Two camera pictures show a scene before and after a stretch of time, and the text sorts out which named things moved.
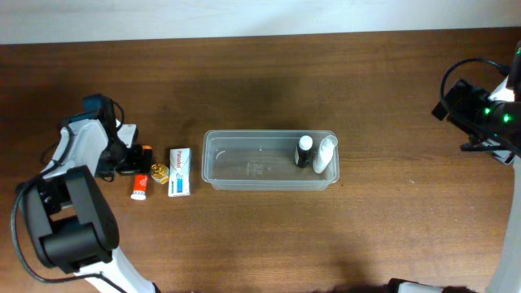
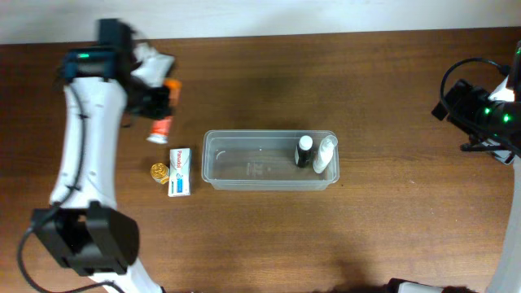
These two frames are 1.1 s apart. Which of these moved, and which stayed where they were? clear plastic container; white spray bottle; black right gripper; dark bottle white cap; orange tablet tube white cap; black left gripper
Moved: black left gripper; orange tablet tube white cap
Stayed: white spray bottle; dark bottle white cap; clear plastic container; black right gripper
